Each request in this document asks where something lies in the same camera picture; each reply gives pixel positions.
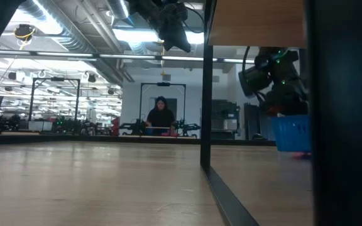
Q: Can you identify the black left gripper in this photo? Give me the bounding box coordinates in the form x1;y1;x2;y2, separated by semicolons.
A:
130;0;192;53

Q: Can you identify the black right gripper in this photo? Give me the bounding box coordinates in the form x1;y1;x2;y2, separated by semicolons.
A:
262;87;308;116

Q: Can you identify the blue plastic basket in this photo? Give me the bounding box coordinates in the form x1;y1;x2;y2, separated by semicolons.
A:
270;114;313;153

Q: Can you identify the black slatted crate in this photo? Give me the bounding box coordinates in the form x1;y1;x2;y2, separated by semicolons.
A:
243;102;265;141

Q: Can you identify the bright ceiling light panel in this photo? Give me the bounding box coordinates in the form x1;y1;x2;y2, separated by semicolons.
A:
111;28;206;45

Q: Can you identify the black equipment rack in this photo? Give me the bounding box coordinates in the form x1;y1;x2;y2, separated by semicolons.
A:
214;99;241;141

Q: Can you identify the person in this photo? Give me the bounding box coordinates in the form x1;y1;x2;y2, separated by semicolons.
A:
145;95;177;136

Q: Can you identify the red background object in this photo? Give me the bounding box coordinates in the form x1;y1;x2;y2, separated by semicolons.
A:
111;116;121;136

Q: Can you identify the long ceiling light bar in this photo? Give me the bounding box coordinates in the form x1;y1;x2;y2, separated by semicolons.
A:
0;49;257;65

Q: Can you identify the round black ceiling device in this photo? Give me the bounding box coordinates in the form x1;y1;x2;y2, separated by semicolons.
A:
13;23;36;42

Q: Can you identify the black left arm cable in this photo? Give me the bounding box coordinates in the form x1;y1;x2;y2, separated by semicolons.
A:
184;4;206;35

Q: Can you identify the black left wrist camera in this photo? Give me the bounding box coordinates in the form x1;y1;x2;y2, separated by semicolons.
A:
165;2;189;22

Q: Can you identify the black background camera gantry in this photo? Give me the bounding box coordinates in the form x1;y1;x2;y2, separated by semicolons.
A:
29;77;81;122
139;82;187;126

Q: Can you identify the black right camera cable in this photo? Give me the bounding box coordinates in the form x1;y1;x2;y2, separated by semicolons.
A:
243;46;251;68

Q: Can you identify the small silver ventilation duct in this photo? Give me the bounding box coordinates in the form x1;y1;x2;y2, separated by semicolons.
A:
107;0;130;19

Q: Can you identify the large silver ventilation duct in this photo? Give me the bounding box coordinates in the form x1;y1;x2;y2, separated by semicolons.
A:
20;0;99;54

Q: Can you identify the black aluminium table frame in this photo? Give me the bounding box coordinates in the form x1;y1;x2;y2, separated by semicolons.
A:
0;134;276;147

